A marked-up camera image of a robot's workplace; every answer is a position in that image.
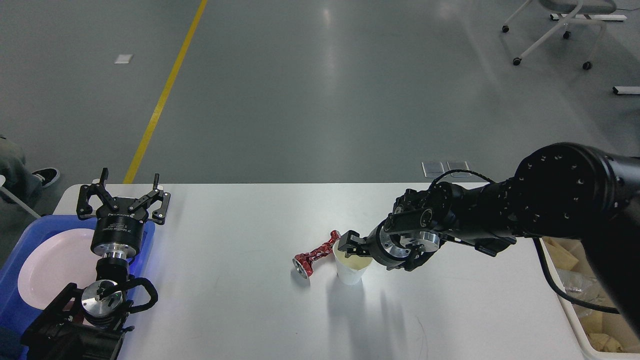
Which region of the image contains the white paper cup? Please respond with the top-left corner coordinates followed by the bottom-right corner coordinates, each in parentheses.
top-left (333, 241), bottom-right (373, 286)

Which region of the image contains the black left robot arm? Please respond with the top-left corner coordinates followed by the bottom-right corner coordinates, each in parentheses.
top-left (20, 168), bottom-right (171, 360)

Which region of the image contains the clear floor plate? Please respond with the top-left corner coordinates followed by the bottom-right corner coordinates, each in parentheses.
top-left (422, 161), bottom-right (446, 179)
top-left (446, 161), bottom-right (471, 176)

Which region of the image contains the clear floor plate right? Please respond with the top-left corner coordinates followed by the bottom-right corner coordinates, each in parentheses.
top-left (446, 161), bottom-right (471, 176)

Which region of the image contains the aluminium foil tray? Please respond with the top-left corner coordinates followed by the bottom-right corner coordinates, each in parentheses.
top-left (557, 269), bottom-right (604, 305)

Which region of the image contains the grey trouser leg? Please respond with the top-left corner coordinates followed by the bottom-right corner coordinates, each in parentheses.
top-left (0, 136), bottom-right (42, 203)

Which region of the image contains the clear floor plate left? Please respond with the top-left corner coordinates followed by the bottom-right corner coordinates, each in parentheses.
top-left (422, 161), bottom-right (446, 179)

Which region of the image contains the pink plate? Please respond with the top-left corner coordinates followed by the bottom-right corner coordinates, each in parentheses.
top-left (17, 228), bottom-right (99, 310)

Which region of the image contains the white furniture foot bar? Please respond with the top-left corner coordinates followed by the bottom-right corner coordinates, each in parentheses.
top-left (612, 85), bottom-right (640, 96)

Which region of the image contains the black sneaker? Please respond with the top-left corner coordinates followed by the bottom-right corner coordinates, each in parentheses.
top-left (31, 167), bottom-right (61, 189)

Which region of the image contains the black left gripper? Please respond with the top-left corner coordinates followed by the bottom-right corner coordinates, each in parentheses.
top-left (76, 167), bottom-right (171, 258)

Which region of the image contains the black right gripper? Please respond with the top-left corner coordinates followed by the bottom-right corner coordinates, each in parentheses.
top-left (338, 223), bottom-right (437, 272)

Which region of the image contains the blue plastic tray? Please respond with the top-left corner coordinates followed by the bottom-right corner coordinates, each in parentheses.
top-left (1, 215), bottom-right (154, 360)

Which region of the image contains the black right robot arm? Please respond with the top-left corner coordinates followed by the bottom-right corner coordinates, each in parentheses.
top-left (336, 142), bottom-right (640, 335)

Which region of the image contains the beige plastic bin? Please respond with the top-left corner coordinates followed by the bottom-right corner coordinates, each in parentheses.
top-left (544, 238), bottom-right (640, 360)

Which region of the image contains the white office chair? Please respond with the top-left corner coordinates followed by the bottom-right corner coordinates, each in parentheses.
top-left (511, 0), bottom-right (618, 71)

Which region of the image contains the large brown paper bag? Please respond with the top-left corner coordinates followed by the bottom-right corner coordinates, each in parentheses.
top-left (542, 236), bottom-right (579, 272)

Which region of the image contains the white floor tape patch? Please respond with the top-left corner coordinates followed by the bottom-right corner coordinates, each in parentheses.
top-left (113, 54), bottom-right (134, 65)

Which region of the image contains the brown paper ball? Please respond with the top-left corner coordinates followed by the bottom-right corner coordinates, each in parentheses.
top-left (586, 332), bottom-right (625, 353)

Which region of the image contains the crushed red can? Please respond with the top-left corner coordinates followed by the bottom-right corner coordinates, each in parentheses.
top-left (292, 230), bottom-right (341, 280)

